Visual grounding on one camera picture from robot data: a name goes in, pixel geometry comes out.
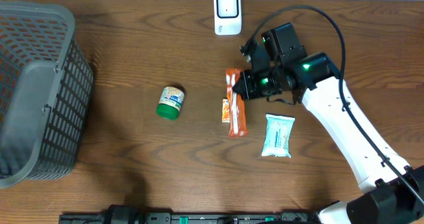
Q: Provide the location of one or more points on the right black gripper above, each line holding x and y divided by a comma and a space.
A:
249, 92

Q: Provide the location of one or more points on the white barcode scanner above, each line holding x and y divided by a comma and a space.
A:
227, 17

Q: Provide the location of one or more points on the green lid jar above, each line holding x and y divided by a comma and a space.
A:
170, 103

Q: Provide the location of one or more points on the orange tissue pack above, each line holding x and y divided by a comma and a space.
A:
225, 118

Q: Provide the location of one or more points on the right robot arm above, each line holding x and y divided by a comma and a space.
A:
392, 191

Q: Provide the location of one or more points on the grey plastic basket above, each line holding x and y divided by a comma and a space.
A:
46, 86

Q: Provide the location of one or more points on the red Top chocolate bar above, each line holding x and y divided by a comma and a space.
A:
236, 113

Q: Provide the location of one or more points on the mint green wipes pack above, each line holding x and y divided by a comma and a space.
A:
278, 132

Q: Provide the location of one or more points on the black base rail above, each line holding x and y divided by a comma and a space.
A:
168, 218

